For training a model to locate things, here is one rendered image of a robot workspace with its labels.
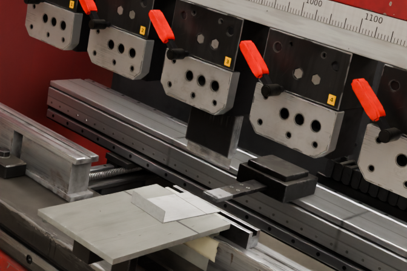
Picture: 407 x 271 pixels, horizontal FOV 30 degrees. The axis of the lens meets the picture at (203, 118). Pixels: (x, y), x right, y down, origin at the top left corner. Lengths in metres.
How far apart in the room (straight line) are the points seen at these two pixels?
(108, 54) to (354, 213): 0.56
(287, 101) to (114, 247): 0.33
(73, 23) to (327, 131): 0.59
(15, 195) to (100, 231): 0.43
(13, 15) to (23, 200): 0.63
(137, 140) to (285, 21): 0.72
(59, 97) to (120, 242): 0.88
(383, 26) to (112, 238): 0.50
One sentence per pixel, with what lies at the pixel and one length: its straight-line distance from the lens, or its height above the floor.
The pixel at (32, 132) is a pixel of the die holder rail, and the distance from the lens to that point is 1.65.
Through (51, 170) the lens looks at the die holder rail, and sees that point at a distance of 1.61.
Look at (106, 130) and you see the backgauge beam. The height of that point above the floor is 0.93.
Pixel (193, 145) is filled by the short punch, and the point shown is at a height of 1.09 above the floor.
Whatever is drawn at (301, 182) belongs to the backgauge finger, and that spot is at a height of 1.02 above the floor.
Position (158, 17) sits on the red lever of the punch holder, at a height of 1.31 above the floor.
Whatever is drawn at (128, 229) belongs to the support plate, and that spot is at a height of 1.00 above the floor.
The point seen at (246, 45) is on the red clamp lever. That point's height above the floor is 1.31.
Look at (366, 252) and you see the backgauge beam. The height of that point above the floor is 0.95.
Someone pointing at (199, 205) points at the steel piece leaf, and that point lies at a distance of 1.32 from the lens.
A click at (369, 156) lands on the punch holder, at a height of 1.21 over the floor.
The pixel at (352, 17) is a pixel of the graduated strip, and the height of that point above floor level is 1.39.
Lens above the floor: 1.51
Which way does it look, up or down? 16 degrees down
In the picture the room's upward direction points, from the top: 11 degrees clockwise
